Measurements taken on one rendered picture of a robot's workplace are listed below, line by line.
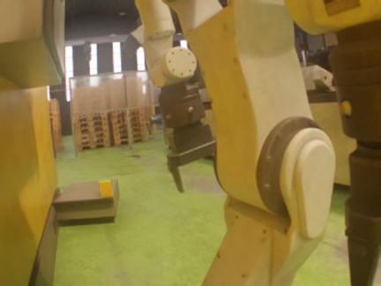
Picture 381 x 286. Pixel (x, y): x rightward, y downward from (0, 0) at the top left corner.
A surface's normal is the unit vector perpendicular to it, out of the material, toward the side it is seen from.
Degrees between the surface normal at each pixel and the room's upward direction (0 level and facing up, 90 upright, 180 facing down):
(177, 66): 90
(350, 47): 56
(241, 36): 115
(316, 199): 90
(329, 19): 102
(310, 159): 90
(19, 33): 90
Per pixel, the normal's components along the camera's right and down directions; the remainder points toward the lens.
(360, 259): -0.87, 0.32
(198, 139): 0.40, 0.07
